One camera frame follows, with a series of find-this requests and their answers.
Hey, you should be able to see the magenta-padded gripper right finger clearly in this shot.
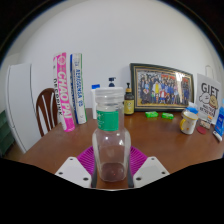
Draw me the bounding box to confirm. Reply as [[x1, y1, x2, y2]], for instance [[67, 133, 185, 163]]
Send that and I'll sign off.
[[128, 145, 170, 189]]

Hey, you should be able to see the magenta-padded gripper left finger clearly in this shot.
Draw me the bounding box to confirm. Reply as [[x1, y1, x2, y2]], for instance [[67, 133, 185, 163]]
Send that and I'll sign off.
[[54, 145, 98, 189]]

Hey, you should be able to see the clear plastic bottle green label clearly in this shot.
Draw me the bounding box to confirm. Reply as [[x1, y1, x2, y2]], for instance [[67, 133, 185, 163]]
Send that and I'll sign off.
[[91, 87, 132, 183]]

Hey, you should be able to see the small green packet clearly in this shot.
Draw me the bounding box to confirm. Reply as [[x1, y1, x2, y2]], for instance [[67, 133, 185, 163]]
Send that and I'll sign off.
[[161, 112, 175, 120], [144, 110, 159, 119]]

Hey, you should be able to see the white mug yellow rim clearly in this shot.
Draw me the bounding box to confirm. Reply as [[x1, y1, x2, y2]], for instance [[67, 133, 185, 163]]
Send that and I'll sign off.
[[179, 110, 199, 135]]

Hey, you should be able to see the flat round red coaster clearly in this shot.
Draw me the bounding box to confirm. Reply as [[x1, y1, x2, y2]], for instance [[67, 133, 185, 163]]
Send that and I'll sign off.
[[196, 125, 208, 135]]

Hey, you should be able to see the brown wooden chair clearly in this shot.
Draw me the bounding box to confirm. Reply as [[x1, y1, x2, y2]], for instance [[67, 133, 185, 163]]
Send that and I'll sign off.
[[35, 87, 59, 138]]

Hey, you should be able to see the white bottle blue cap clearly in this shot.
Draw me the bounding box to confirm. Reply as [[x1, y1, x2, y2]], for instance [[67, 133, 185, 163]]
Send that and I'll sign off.
[[90, 83, 101, 120]]

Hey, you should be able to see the framed group photo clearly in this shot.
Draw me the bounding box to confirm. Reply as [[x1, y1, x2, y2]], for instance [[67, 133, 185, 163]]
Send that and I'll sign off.
[[129, 62, 195, 112]]

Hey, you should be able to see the blue detergent bottle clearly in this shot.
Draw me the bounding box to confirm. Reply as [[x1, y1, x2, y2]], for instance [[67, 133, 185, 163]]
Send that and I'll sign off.
[[213, 99, 224, 143]]

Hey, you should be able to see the white paper gift bag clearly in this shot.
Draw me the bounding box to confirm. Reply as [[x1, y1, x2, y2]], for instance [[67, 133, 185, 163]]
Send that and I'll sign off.
[[195, 64, 223, 125]]

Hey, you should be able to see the dark blue pump bottle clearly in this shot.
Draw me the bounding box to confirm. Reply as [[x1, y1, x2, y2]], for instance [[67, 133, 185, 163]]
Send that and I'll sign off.
[[107, 77, 117, 88]]

